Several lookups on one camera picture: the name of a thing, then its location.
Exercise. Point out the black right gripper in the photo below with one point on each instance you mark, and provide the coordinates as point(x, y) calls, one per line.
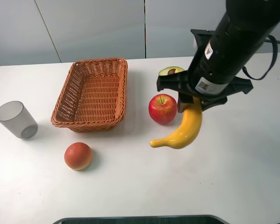
point(207, 78)

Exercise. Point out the yellow banana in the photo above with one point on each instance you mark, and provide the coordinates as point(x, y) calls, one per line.
point(188, 130)

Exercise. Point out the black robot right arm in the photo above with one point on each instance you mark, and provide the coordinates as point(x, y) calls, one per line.
point(223, 53)

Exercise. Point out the brown wicker basket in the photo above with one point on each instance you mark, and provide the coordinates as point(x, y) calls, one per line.
point(93, 97)

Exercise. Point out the red apple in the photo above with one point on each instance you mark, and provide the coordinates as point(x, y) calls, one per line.
point(162, 108)

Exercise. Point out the halved avocado with pit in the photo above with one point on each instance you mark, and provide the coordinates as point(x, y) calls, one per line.
point(170, 70)

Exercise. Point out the round brown bread bun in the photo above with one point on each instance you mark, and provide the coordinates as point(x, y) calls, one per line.
point(78, 156)

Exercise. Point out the grey translucent plastic cup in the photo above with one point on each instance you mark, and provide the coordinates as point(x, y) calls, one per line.
point(16, 118)

